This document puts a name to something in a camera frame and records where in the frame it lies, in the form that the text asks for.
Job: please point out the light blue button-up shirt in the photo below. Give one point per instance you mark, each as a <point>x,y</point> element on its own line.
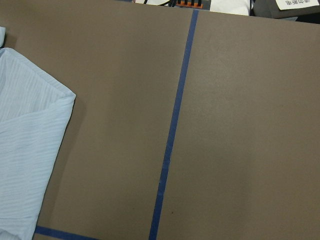
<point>35,109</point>

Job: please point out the dark box with white label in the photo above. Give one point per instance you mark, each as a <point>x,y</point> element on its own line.
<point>301,10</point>

